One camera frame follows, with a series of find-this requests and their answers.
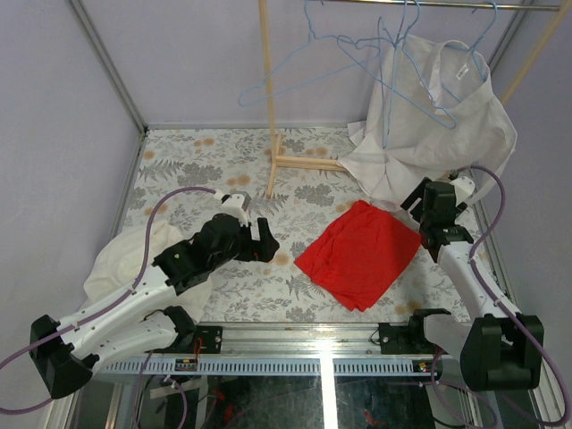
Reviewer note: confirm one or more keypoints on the red shirt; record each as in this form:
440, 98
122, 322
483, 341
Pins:
360, 255

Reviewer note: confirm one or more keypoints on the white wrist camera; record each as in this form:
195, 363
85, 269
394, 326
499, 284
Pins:
457, 191
234, 204

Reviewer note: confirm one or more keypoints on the white button shirt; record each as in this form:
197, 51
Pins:
459, 79

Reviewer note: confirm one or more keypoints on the wooden rack frame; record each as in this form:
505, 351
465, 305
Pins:
278, 160

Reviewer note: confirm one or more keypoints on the floral table mat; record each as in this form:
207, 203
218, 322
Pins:
177, 170

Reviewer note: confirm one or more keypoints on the metal hanging rod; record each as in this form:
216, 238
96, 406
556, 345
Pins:
447, 4

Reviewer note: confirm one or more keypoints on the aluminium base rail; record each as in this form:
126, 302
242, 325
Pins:
258, 349

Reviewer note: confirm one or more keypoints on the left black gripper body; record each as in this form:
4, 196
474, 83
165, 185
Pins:
252, 241

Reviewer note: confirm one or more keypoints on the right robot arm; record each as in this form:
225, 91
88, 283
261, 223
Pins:
498, 348

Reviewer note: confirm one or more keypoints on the cream white garment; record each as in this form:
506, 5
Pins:
120, 260

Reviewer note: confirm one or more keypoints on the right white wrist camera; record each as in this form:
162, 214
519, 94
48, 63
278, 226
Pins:
457, 191

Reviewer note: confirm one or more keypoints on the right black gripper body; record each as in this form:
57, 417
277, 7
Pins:
424, 222

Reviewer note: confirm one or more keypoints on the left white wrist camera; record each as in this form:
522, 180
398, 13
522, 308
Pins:
234, 204

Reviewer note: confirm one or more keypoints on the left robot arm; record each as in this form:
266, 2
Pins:
135, 318

